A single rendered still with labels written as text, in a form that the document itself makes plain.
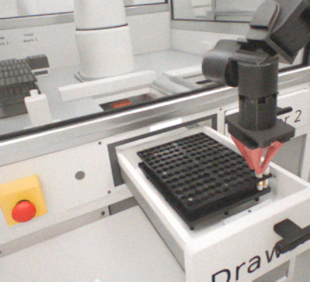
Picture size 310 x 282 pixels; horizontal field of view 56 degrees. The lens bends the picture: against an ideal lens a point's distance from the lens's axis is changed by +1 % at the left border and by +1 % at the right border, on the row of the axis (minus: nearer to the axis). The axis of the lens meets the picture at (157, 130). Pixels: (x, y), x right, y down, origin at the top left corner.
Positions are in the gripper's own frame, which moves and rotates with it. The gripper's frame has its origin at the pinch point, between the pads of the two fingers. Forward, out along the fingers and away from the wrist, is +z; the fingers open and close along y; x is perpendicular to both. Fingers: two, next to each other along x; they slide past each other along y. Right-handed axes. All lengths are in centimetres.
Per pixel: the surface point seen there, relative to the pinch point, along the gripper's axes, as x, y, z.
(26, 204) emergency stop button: -40.2, -10.9, -0.9
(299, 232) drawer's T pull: -4.3, 14.5, -0.4
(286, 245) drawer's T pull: -7.1, 15.5, -0.6
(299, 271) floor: 45, -31, 98
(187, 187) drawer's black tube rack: -12.9, -2.1, 0.7
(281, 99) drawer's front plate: 25.4, -24.4, 3.0
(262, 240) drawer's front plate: -8.1, 12.1, 1.5
